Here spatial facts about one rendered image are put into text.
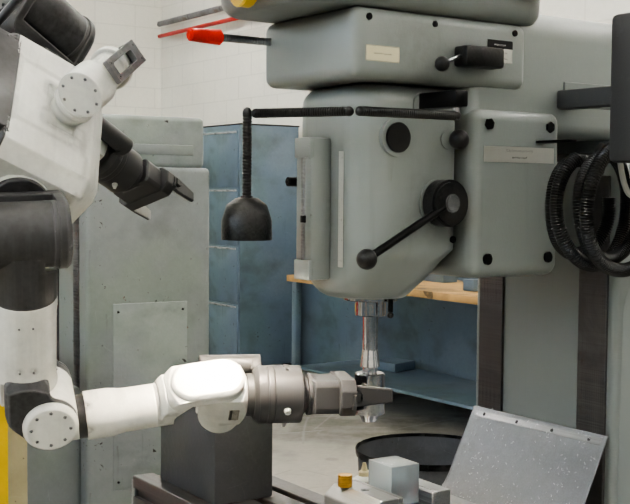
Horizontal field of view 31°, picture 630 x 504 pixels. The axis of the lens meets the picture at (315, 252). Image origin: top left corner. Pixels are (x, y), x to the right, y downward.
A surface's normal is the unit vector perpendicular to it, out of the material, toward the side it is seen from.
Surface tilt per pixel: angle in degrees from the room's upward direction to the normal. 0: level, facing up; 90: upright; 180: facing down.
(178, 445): 90
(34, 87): 57
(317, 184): 90
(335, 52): 90
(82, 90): 117
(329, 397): 90
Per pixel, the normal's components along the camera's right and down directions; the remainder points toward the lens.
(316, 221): 0.57, 0.05
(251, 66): -0.82, 0.02
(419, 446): 0.04, -0.01
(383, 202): 0.30, 0.05
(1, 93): 0.68, -0.51
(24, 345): 0.28, 0.47
